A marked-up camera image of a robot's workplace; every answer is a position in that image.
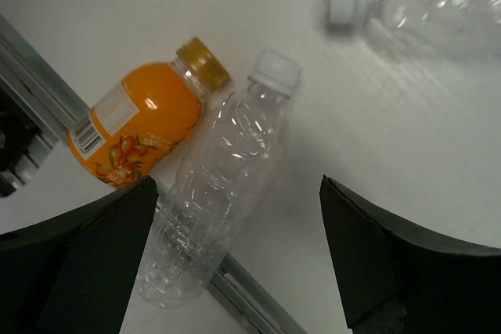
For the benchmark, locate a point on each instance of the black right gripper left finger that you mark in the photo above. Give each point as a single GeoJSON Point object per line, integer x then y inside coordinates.
{"type": "Point", "coordinates": [74, 273]}

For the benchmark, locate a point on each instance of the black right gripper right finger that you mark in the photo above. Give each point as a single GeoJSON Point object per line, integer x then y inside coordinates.
{"type": "Point", "coordinates": [395, 276]}

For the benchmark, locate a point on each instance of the orange juice bottle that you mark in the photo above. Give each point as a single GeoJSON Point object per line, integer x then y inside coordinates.
{"type": "Point", "coordinates": [147, 115]}

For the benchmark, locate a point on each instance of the clear white-capped plastic bottle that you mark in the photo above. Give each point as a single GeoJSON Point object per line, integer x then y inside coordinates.
{"type": "Point", "coordinates": [230, 164]}

